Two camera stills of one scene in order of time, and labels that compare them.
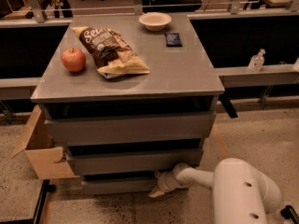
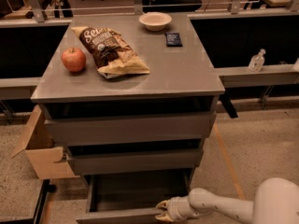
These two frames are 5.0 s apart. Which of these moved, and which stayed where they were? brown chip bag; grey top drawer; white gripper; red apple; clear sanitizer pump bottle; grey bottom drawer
Moved: grey bottom drawer; white gripper
Stayed: brown chip bag; red apple; grey top drawer; clear sanitizer pump bottle
